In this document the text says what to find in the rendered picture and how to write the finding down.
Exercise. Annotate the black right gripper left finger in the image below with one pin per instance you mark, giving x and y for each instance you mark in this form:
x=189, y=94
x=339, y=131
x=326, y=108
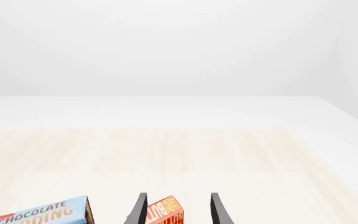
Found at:
x=138, y=211

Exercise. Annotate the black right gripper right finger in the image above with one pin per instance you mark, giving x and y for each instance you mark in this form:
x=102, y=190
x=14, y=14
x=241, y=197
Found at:
x=218, y=211

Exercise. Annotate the red butter box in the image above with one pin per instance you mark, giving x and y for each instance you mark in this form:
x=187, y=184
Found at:
x=163, y=211

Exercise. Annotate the blue chocolate pudding box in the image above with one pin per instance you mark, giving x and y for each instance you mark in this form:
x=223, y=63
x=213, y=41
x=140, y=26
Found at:
x=47, y=213

